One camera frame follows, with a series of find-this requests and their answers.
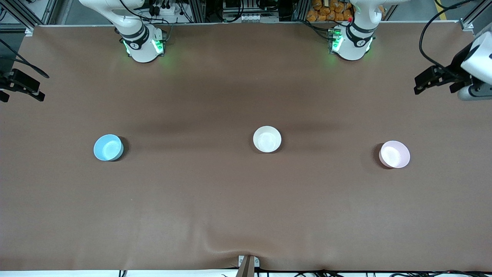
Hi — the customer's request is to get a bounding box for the light blue bowl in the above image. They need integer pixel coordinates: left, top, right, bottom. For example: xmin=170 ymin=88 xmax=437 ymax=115
xmin=93 ymin=134 xmax=124 ymax=162

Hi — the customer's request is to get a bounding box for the pink bowl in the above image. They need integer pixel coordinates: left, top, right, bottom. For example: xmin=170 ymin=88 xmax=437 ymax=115
xmin=379 ymin=140 xmax=411 ymax=169

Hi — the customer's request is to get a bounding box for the white power strip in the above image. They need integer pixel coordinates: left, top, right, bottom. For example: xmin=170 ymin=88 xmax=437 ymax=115
xmin=149 ymin=0 xmax=178 ymax=17

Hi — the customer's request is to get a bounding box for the silver aluminium frame post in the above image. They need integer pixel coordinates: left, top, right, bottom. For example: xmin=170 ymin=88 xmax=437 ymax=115
xmin=191 ymin=0 xmax=207 ymax=22
xmin=293 ymin=0 xmax=309 ymax=22

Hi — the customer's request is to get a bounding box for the white bowl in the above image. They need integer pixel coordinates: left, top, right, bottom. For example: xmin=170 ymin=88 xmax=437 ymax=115
xmin=253 ymin=125 xmax=282 ymax=154

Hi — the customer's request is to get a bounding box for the white connector block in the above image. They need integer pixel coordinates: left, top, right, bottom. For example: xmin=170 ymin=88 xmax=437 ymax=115
xmin=238 ymin=13 xmax=280 ymax=22

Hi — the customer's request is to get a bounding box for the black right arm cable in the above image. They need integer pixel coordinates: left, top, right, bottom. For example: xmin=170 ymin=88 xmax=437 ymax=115
xmin=0 ymin=38 xmax=50 ymax=79

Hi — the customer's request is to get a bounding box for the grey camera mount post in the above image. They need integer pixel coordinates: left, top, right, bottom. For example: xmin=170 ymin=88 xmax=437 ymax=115
xmin=236 ymin=255 xmax=260 ymax=277

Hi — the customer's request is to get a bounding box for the brown table cover mat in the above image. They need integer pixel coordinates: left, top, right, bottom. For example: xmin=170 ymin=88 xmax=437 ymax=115
xmin=0 ymin=21 xmax=492 ymax=272

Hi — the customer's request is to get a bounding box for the orange snack packets pile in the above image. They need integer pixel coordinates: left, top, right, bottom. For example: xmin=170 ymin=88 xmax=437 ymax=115
xmin=306 ymin=0 xmax=386 ymax=22

